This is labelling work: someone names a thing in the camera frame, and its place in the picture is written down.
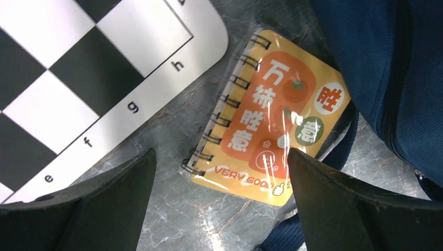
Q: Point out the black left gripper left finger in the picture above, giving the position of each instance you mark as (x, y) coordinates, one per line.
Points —
(105, 212)

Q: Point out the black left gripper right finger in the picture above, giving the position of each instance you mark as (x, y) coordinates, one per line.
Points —
(340, 212)

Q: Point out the orange spiral notebook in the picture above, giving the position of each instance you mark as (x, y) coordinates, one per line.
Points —
(278, 97)

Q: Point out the navy blue student backpack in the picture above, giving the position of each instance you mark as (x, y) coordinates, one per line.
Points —
(390, 56)

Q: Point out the black white chessboard mat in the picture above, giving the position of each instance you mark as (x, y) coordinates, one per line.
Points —
(78, 77)

